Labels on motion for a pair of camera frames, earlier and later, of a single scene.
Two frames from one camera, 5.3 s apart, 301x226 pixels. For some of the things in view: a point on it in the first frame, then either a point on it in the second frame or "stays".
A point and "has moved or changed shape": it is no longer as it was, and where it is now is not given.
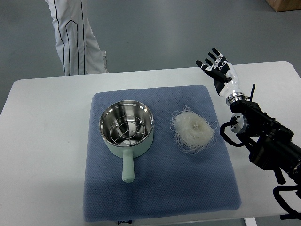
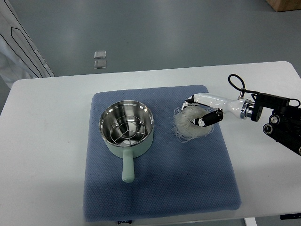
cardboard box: x=279 y=5 stays
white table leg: x=250 y=221 stays
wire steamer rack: x=127 y=130 stays
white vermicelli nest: x=192 y=133 has moved or changed shape
